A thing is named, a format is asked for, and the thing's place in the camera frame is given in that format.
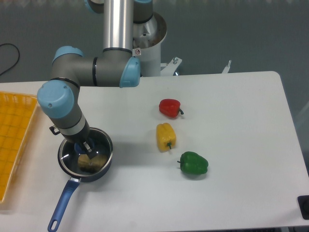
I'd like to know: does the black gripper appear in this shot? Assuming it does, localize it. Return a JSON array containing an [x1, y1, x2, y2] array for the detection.
[[49, 124, 97, 159]]

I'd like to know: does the glass pot lid blue knob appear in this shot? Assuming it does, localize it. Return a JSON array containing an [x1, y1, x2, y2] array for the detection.
[[57, 128, 113, 182]]

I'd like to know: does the dark pot blue handle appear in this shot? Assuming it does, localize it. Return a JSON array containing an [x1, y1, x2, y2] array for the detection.
[[47, 128, 113, 232]]

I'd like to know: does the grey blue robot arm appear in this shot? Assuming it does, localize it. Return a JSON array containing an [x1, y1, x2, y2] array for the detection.
[[37, 0, 153, 159]]

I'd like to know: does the beige bread block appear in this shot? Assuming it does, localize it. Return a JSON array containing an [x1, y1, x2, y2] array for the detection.
[[77, 154, 107, 173]]

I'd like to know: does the yellow bell pepper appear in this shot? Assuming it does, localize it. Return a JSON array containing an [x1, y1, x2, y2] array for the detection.
[[156, 123, 177, 152]]

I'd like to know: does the yellow plastic basket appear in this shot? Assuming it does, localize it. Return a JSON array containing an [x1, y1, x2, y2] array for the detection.
[[0, 91, 38, 203]]

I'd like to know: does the red bell pepper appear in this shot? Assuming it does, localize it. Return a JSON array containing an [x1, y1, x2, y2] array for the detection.
[[159, 99, 184, 118]]

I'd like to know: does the green bell pepper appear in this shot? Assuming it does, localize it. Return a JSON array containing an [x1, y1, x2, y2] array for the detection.
[[177, 151, 209, 175]]

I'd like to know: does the black device at table edge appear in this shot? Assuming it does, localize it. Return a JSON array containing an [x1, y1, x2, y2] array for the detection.
[[297, 195, 309, 220]]

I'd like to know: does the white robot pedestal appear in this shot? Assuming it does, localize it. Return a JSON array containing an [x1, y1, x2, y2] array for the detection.
[[133, 12, 167, 77]]

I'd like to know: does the white metal base frame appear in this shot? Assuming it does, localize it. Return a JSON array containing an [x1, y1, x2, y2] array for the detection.
[[159, 57, 232, 77]]

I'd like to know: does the black cable on floor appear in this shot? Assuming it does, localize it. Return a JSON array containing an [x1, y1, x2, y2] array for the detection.
[[0, 43, 20, 76]]

